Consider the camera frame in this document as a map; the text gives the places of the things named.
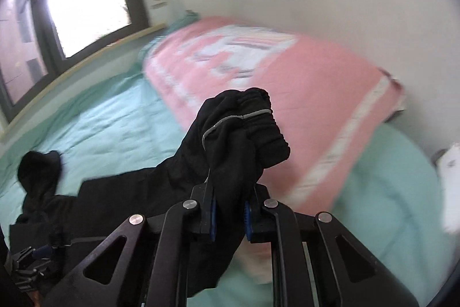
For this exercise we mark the black pants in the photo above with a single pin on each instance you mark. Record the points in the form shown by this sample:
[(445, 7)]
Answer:
[(230, 156)]

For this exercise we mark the white object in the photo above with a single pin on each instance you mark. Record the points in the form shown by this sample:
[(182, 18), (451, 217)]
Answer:
[(451, 184)]

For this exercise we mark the wooden windowsill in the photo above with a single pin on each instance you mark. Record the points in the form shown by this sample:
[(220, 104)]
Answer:
[(90, 59)]

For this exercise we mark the teal bed quilt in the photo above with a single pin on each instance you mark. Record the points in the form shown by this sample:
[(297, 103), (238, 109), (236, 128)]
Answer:
[(107, 127)]

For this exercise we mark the pink printed blanket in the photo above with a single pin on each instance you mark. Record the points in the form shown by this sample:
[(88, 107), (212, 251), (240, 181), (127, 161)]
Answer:
[(305, 84)]

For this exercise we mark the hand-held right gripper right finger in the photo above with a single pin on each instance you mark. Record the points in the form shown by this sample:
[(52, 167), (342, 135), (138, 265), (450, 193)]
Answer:
[(248, 220)]

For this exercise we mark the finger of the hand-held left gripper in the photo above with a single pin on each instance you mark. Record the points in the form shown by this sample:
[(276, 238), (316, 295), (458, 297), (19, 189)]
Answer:
[(45, 250)]

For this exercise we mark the teal pillow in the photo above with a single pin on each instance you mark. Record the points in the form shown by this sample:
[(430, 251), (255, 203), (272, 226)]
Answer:
[(185, 21)]

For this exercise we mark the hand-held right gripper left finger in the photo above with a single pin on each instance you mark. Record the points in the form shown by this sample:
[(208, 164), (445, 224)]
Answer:
[(212, 220)]

